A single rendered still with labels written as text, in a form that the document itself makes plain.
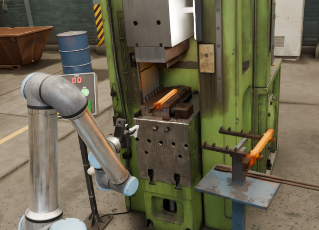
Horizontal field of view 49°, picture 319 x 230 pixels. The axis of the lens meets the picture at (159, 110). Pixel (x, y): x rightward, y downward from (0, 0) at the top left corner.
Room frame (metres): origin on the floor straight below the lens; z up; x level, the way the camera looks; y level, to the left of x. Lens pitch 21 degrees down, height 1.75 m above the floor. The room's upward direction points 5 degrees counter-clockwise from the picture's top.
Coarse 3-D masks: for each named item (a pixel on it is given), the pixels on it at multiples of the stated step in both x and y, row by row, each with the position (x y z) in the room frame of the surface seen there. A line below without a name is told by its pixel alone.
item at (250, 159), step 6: (270, 132) 1.68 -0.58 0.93; (264, 138) 1.61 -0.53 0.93; (258, 144) 1.56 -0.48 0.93; (264, 144) 1.57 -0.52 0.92; (258, 150) 1.49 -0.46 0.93; (246, 156) 1.43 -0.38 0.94; (252, 156) 1.42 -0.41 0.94; (246, 162) 1.37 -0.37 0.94; (252, 162) 1.43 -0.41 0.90; (246, 168) 1.37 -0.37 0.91
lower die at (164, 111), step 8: (168, 88) 2.42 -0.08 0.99; (160, 96) 2.25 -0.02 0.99; (176, 96) 2.22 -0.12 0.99; (144, 104) 2.15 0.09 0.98; (152, 104) 2.10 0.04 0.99; (168, 104) 2.07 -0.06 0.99; (176, 104) 2.15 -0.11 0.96; (144, 112) 2.11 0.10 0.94; (160, 112) 2.06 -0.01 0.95; (168, 112) 2.04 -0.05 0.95
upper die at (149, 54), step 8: (184, 40) 2.33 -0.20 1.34; (136, 48) 2.12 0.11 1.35; (144, 48) 2.09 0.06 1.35; (152, 48) 2.07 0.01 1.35; (160, 48) 2.05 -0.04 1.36; (168, 48) 2.09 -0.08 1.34; (176, 48) 2.20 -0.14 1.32; (184, 48) 2.32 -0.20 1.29; (136, 56) 2.12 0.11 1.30; (144, 56) 2.09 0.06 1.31; (152, 56) 2.07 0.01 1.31; (160, 56) 2.05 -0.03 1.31; (168, 56) 2.08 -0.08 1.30
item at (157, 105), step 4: (172, 92) 2.26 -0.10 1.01; (164, 96) 2.19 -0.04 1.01; (168, 96) 2.19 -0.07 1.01; (160, 100) 2.12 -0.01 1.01; (164, 100) 2.13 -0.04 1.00; (156, 104) 2.04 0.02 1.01; (160, 104) 2.06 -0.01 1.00; (152, 108) 1.98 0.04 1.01; (156, 108) 2.03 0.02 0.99; (152, 112) 1.97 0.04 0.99
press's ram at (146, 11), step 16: (128, 0) 2.13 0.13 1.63; (144, 0) 2.08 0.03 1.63; (160, 0) 2.04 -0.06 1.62; (176, 0) 2.11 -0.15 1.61; (192, 0) 2.36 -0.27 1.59; (128, 16) 2.13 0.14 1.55; (144, 16) 2.08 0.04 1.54; (160, 16) 2.04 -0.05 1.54; (176, 16) 2.10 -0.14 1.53; (192, 16) 2.34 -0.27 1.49; (128, 32) 2.14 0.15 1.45; (144, 32) 2.09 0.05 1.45; (160, 32) 2.04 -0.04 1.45; (176, 32) 2.08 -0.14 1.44; (192, 32) 2.33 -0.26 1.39
